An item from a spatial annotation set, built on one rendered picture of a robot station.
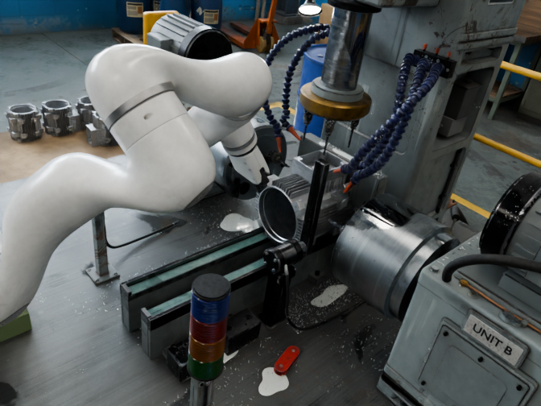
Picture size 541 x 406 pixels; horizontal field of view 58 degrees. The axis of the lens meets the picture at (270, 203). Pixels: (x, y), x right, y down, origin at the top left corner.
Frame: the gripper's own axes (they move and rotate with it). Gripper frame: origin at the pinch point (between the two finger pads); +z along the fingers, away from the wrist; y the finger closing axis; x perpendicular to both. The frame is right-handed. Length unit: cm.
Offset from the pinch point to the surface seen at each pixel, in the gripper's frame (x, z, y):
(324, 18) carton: 356, 284, -388
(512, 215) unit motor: 16, -17, 58
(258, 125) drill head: 14.2, -0.7, -16.4
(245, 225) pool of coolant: -3.3, 31.0, -17.2
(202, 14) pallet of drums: 202, 191, -420
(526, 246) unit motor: 14, -14, 63
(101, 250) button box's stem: -41.2, -0.9, -18.5
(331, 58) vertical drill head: 27.3, -23.3, 6.0
